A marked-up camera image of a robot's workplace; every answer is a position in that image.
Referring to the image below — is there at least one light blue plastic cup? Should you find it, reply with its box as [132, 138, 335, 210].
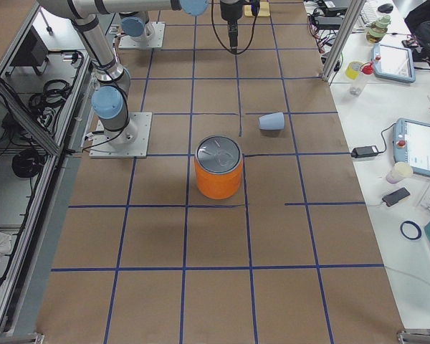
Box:
[258, 112, 285, 130]

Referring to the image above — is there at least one wooden cup stand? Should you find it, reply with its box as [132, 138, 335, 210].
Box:
[244, 1, 270, 17]

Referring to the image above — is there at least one clear plastic cup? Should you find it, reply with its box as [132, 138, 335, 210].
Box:
[349, 73, 368, 96]

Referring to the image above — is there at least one white paper cup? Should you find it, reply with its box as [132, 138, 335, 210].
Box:
[386, 161, 414, 184]

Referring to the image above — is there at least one yellow tape roll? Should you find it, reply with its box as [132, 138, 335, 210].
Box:
[345, 61, 364, 80]

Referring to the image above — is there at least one large orange can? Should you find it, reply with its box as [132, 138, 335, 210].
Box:
[194, 135, 243, 200]

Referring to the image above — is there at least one far teach pendant tablet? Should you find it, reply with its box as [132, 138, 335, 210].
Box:
[372, 43, 416, 84]

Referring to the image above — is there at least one teach pendant tablet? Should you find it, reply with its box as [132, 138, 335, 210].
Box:
[372, 43, 416, 84]
[393, 118, 430, 177]

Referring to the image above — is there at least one black power adapter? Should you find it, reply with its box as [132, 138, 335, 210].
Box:
[350, 145, 380, 158]

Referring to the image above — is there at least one near teach pendant tablet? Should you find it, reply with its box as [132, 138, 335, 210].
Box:
[393, 118, 430, 177]

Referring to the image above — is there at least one black smartphone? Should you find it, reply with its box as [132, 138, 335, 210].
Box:
[381, 187, 411, 207]

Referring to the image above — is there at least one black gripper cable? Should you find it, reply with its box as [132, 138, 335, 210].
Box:
[210, 0, 262, 55]

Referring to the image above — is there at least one aluminium frame post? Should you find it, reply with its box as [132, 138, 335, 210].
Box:
[320, 0, 365, 82]

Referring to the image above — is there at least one blue tape ring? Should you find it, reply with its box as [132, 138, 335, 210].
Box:
[400, 220, 422, 242]

